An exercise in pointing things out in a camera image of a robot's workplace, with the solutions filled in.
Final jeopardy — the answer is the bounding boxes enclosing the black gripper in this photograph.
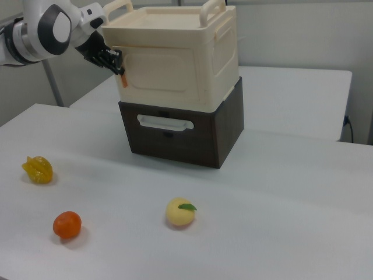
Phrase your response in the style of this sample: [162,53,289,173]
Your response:
[75,31,126,76]

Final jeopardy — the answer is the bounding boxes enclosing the cream cabinet door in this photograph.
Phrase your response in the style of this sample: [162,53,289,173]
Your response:
[112,45,206,104]

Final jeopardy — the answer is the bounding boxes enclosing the cream plastic cabinet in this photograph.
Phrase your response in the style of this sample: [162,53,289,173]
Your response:
[100,0,240,114]

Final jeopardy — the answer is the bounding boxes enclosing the grey metal pole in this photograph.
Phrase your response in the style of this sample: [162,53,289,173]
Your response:
[42,59,65,107]

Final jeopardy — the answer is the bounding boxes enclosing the dark brown drawer box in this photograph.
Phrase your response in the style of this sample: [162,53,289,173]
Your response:
[118,76,245,170]

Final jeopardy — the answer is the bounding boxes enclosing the yellow toy starfruit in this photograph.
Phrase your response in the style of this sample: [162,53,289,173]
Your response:
[21,156,54,186]

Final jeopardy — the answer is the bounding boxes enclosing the yellow toy peach with leaf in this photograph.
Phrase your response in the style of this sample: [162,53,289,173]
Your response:
[166,197,198,227]

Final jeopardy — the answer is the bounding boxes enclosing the orange toy tangerine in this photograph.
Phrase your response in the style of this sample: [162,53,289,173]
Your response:
[52,211,82,240]

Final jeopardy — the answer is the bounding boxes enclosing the cream cabinet carry handle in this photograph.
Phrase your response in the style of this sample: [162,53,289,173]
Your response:
[199,0,227,27]
[102,0,133,18]

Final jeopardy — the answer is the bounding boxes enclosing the white drawer handle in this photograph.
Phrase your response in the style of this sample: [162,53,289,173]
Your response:
[136,114,195,132]

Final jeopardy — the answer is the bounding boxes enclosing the black power cable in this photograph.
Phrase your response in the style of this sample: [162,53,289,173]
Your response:
[343,115,355,144]

